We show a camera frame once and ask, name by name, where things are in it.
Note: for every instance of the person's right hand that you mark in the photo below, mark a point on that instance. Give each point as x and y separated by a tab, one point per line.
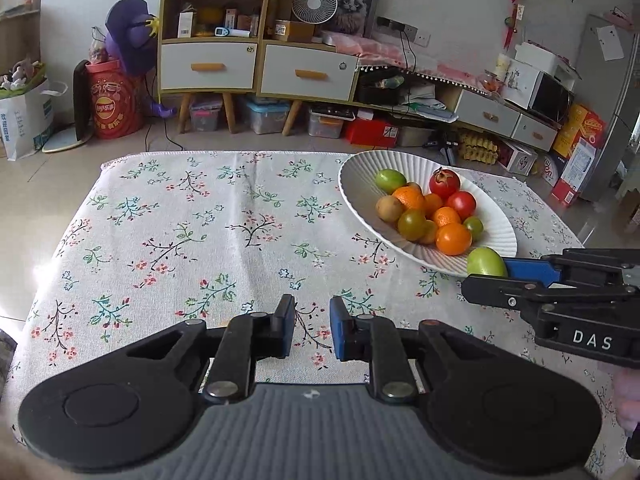
630	395

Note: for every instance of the small plush toys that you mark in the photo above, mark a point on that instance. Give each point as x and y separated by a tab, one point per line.
17	72

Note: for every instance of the black box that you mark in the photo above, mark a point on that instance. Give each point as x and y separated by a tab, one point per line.
375	92

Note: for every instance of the orange plum tomato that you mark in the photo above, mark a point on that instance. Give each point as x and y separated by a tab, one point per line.
453	239

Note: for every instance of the pink fringed cloth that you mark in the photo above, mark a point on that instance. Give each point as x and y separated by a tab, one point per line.
370	50

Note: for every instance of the white patterned box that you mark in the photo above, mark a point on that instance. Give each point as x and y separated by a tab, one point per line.
520	160

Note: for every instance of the white cabinet drawer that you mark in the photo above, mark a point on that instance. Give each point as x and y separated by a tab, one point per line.
180	77
280	85

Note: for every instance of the white sideboard drawer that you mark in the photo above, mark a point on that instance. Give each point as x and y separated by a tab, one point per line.
525	130
470	107

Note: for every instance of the red snack bucket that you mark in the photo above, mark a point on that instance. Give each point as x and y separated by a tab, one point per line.
112	105

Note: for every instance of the glass jar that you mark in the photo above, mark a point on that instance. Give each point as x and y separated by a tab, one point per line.
489	82

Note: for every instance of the white papers pile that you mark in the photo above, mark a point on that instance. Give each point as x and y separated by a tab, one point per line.
430	105

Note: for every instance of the low wooden sideboard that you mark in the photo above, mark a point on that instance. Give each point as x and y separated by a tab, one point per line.
450	97

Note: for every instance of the white desk fan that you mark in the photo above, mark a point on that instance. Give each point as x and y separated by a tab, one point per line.
314	2

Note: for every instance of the yellow orange carton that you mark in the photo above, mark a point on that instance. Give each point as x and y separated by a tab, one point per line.
580	127

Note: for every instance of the white infrared thermometer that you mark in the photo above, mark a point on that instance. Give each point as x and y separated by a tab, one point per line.
230	33

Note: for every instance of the wall socket strip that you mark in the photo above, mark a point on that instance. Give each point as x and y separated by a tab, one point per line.
395	27

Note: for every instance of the black panel on white base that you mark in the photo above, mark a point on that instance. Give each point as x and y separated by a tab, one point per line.
80	100

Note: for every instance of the floral tablecloth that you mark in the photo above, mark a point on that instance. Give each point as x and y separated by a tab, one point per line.
200	220

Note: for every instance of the microwave oven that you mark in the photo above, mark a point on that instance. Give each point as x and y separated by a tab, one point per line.
550	95

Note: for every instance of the white appliance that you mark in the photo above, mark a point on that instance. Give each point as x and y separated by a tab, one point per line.
542	55

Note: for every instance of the white paper bag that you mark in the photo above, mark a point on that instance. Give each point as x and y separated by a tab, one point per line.
25	120

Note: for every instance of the drawing sheet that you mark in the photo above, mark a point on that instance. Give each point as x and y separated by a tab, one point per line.
520	82

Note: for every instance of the purple plush toy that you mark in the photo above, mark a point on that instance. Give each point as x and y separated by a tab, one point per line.
127	35

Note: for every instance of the framed cat picture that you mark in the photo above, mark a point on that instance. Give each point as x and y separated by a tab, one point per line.
355	5

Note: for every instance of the small red tomato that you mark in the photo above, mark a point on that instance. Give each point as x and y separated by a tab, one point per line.
461	204

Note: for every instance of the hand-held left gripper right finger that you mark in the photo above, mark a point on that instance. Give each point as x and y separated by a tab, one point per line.
339	330

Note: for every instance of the yellow egg carton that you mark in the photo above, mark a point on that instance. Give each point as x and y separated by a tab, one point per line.
477	147

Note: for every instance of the small white box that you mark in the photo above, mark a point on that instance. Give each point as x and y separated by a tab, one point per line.
185	25

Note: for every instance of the brown cardboard box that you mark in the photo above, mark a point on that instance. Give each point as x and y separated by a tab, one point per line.
300	32

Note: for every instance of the large red tomato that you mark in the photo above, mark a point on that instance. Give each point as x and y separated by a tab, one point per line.
444	184

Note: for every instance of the black tripod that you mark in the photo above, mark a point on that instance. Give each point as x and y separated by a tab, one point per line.
447	147

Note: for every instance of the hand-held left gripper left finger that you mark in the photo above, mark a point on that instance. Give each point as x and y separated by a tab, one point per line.
287	327

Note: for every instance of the wooden shelf cabinet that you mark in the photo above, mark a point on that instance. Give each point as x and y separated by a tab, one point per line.
161	10

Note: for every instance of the grey refrigerator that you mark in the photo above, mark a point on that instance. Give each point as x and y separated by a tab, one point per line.
615	110

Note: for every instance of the light green jujube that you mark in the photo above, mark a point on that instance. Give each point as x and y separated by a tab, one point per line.
390	180
485	261

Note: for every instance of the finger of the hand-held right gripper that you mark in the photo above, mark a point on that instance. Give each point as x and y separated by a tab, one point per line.
500	292
530	270

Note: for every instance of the clear storage box blue lid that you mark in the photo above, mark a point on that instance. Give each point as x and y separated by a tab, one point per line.
265	120

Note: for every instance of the white paper note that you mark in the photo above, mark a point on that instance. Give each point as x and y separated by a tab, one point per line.
610	42

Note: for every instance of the white ribbed plate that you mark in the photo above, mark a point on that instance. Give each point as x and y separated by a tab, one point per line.
360	180

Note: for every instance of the small yellow-brown longan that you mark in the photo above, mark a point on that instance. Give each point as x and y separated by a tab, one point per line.
430	235

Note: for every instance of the red box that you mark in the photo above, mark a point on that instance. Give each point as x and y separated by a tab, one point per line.
367	132

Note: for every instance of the olive green cherry tomato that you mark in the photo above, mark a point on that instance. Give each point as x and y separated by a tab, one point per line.
411	225

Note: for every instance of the white blue carton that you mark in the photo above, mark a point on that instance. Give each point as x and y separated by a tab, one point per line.
577	170

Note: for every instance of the grey quilted cushion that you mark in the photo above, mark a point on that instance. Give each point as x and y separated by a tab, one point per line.
6	355

